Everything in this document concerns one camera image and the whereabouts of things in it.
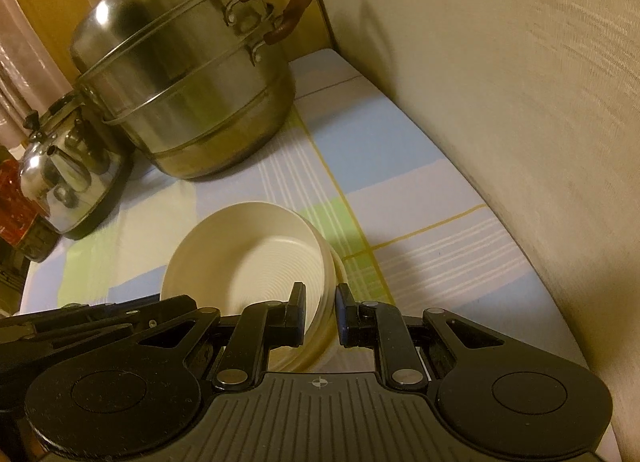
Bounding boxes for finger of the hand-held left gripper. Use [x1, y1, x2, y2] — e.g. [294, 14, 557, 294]
[15, 294, 198, 330]
[0, 323, 133, 345]

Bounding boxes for cream plastic bowl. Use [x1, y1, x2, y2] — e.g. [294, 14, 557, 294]
[160, 200, 331, 373]
[300, 209, 347, 373]

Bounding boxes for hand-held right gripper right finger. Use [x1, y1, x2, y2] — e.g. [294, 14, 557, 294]
[336, 283, 503, 388]

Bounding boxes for stainless steel steamer pot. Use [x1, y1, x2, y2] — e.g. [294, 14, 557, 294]
[70, 0, 315, 180]

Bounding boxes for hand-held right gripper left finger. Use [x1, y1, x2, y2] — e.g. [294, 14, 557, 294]
[137, 283, 307, 390]

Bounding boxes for stainless steel kettle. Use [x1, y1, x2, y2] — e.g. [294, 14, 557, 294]
[17, 92, 133, 241]

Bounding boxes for cooking oil bottle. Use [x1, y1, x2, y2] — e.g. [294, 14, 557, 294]
[0, 144, 61, 263]

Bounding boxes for checked tablecloth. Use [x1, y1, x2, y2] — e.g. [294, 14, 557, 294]
[10, 47, 591, 393]

